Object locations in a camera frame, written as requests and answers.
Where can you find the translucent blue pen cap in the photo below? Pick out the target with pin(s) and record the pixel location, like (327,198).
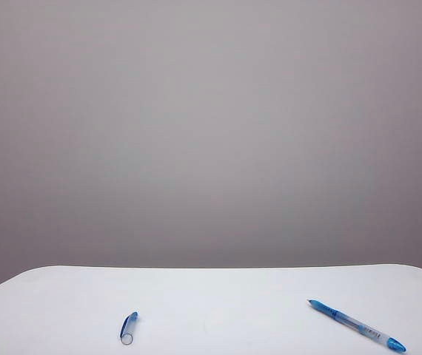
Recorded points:
(127,327)

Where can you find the clear blue ballpoint pen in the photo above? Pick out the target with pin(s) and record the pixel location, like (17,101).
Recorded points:
(355,325)

